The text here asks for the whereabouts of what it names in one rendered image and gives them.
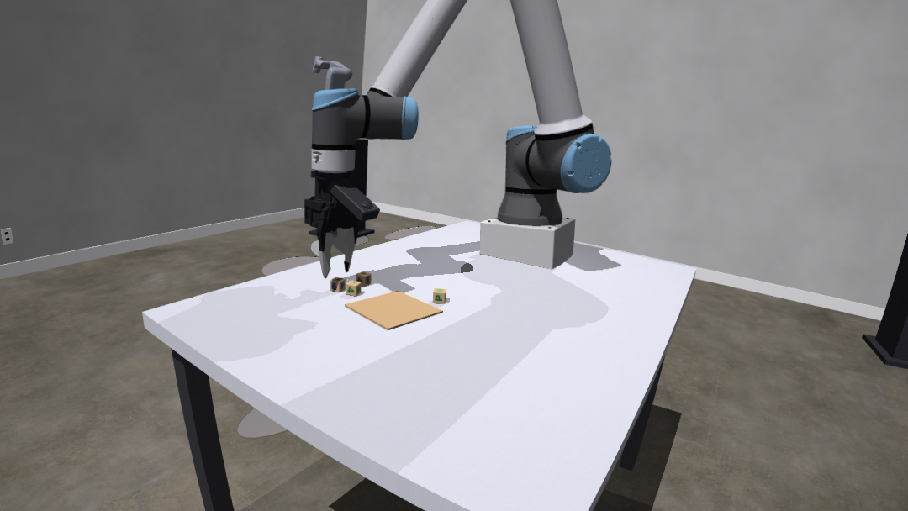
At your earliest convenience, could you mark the tan flat mat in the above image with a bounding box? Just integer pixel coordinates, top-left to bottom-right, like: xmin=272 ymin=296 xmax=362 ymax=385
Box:
xmin=345 ymin=291 xmax=443 ymax=330

